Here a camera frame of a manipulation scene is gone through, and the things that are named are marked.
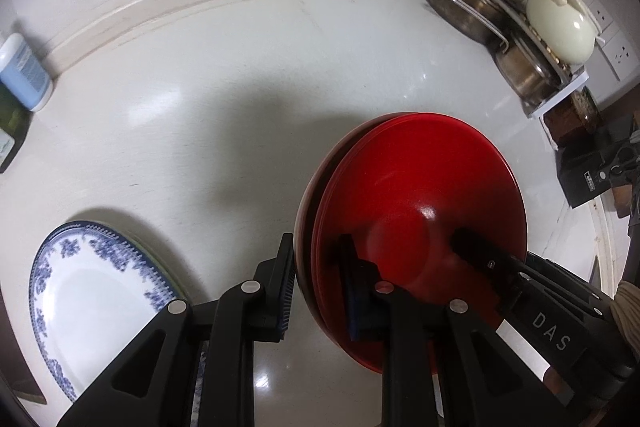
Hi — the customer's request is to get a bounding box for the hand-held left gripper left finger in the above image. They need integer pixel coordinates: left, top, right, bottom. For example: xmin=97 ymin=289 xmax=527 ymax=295
xmin=55 ymin=233 xmax=296 ymax=427

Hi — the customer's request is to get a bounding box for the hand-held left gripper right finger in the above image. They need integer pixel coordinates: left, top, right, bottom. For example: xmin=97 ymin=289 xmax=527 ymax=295
xmin=332 ymin=233 xmax=587 ymax=427

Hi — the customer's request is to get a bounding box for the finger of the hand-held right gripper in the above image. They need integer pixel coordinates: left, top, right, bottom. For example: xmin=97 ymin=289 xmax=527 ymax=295
xmin=451 ymin=228 xmax=532 ymax=304
xmin=524 ymin=251 xmax=614 ymax=308

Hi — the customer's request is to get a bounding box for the red and black bowl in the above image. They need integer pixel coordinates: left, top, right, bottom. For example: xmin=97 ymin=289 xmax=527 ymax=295
xmin=310 ymin=113 xmax=529 ymax=376

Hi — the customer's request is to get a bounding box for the blue floral white plate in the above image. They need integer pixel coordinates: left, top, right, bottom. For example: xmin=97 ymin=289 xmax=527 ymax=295
xmin=28 ymin=221 xmax=208 ymax=403

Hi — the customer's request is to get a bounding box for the person's right forearm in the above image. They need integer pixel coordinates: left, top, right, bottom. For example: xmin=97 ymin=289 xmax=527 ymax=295
xmin=616 ymin=281 xmax=640 ymax=351

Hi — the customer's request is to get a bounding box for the black knife block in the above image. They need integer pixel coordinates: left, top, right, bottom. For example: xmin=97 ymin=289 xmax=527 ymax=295
xmin=555 ymin=114 xmax=640 ymax=208

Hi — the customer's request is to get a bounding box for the brown glass jar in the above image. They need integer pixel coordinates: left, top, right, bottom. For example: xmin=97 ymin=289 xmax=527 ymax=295
xmin=542 ymin=87 xmax=604 ymax=150

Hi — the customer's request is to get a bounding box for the stainless steel pot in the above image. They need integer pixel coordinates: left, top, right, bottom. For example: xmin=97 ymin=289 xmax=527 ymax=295
xmin=425 ymin=0 xmax=511 ymax=48
xmin=492 ymin=39 xmax=569 ymax=106

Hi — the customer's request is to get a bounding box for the cream ceramic pot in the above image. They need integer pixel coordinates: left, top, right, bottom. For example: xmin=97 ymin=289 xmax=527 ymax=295
xmin=525 ymin=0 xmax=601 ymax=67

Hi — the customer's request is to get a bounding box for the green dish soap bottle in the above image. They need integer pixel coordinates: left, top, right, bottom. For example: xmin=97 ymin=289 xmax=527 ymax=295
xmin=0 ymin=84 xmax=34 ymax=174

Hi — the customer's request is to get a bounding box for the blue pump lotion bottle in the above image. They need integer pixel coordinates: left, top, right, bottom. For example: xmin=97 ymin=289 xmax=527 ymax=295
xmin=0 ymin=33 xmax=55 ymax=112

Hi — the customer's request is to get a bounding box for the white wall socket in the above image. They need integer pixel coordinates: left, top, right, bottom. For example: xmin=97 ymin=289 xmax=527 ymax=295
xmin=585 ymin=0 xmax=619 ymax=36
xmin=602 ymin=32 xmax=640 ymax=83

